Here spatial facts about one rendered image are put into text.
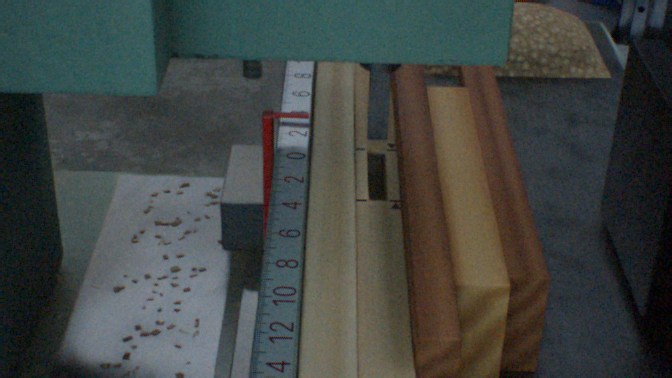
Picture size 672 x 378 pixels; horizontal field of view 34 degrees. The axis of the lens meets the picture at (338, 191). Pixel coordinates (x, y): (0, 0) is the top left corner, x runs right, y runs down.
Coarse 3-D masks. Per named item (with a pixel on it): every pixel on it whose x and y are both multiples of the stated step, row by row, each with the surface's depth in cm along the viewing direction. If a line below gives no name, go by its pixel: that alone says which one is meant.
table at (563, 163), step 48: (528, 96) 64; (576, 96) 64; (528, 144) 59; (576, 144) 59; (528, 192) 55; (576, 192) 55; (576, 240) 51; (576, 288) 48; (624, 288) 48; (576, 336) 45; (624, 336) 45
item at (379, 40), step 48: (192, 0) 42; (240, 0) 42; (288, 0) 42; (336, 0) 42; (384, 0) 42; (432, 0) 42; (480, 0) 42; (192, 48) 43; (240, 48) 43; (288, 48) 43; (336, 48) 43; (384, 48) 43; (432, 48) 43; (480, 48) 43
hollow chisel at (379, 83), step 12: (372, 72) 47; (372, 84) 47; (384, 84) 47; (372, 96) 48; (384, 96) 48; (372, 108) 48; (384, 108) 48; (372, 120) 48; (384, 120) 48; (372, 132) 49; (384, 132) 49
